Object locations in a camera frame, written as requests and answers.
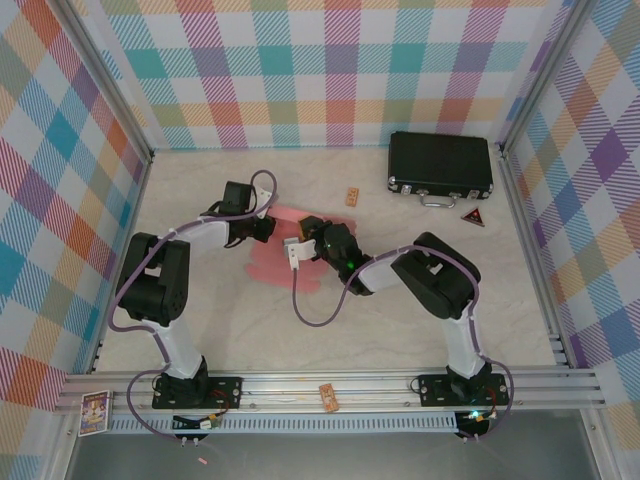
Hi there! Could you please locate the aluminium corner post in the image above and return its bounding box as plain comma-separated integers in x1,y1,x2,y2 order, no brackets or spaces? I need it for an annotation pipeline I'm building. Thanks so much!
497,0,591,154

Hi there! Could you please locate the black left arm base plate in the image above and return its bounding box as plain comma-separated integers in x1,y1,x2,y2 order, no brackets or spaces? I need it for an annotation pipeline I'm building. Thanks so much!
152,374,245,410

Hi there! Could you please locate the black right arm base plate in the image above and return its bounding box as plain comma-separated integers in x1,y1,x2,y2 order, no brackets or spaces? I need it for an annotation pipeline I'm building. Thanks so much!
417,372,506,407

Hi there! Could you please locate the pink paper box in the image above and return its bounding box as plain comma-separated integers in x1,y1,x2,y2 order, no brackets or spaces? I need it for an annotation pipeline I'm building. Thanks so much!
245,202,359,296

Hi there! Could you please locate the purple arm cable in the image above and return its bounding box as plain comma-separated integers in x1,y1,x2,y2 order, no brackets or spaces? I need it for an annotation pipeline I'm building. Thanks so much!
110,170,280,444
291,243,515,442

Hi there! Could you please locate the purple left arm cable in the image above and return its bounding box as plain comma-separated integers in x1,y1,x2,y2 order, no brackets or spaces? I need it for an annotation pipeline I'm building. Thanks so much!
110,170,280,444

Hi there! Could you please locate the small card on rail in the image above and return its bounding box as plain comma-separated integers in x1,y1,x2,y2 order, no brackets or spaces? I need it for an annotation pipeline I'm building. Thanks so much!
78,391,113,438

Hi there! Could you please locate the aluminium side rail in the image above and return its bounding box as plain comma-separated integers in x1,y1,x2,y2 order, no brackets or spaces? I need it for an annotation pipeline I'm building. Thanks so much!
497,147,576,369

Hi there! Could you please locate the slotted grey cable duct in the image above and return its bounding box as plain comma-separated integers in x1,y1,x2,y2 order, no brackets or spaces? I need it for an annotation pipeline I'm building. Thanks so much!
107,412,459,434

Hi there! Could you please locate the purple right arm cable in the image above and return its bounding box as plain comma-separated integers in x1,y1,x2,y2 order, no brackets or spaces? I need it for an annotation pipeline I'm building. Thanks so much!
291,243,515,442

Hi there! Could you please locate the black hard case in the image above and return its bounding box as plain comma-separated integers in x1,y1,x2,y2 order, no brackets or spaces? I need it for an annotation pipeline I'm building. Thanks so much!
386,130,497,209

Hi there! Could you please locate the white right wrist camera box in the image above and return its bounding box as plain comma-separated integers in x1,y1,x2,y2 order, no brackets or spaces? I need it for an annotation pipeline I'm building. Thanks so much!
283,236,320,273

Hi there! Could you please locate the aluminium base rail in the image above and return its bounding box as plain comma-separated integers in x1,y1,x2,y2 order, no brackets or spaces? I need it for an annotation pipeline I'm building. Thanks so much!
53,366,609,417

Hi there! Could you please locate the red black triangle sign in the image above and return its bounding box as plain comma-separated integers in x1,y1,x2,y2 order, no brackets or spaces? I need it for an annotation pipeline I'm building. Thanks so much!
460,206,487,229

